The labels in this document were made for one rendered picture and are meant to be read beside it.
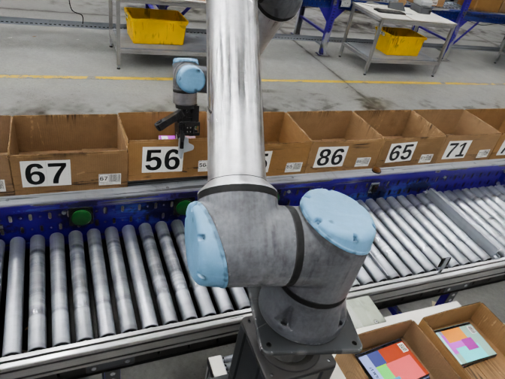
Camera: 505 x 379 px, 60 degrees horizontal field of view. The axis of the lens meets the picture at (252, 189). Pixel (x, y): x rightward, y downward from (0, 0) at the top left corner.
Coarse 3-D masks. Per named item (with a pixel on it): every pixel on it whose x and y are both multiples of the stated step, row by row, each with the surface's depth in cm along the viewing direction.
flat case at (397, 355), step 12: (384, 348) 139; (396, 348) 140; (408, 348) 141; (360, 360) 134; (372, 360) 135; (384, 360) 136; (396, 360) 136; (408, 360) 137; (372, 372) 132; (384, 372) 132; (396, 372) 133; (408, 372) 134; (420, 372) 134
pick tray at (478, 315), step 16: (480, 304) 157; (432, 320) 150; (448, 320) 155; (464, 320) 160; (480, 320) 158; (496, 320) 152; (432, 336) 142; (496, 336) 152; (448, 352) 137; (496, 352) 151; (464, 368) 143; (480, 368) 144; (496, 368) 145
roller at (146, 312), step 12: (132, 228) 172; (132, 240) 166; (132, 252) 162; (132, 264) 157; (132, 276) 154; (144, 276) 154; (144, 288) 149; (144, 300) 145; (144, 312) 141; (144, 324) 138; (156, 324) 139
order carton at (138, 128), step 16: (128, 112) 185; (144, 112) 188; (160, 112) 191; (128, 128) 189; (144, 128) 191; (128, 144) 162; (144, 144) 164; (160, 144) 166; (176, 144) 169; (192, 144) 172; (128, 160) 165; (192, 160) 175; (128, 176) 169; (144, 176) 171; (160, 176) 173; (176, 176) 176; (192, 176) 179
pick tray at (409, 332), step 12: (396, 324) 142; (408, 324) 145; (360, 336) 137; (372, 336) 140; (384, 336) 144; (396, 336) 147; (408, 336) 147; (420, 336) 142; (372, 348) 143; (420, 348) 142; (432, 348) 138; (336, 360) 138; (348, 360) 132; (420, 360) 143; (432, 360) 138; (444, 360) 134; (348, 372) 132; (360, 372) 127; (432, 372) 139; (444, 372) 134; (456, 372) 130
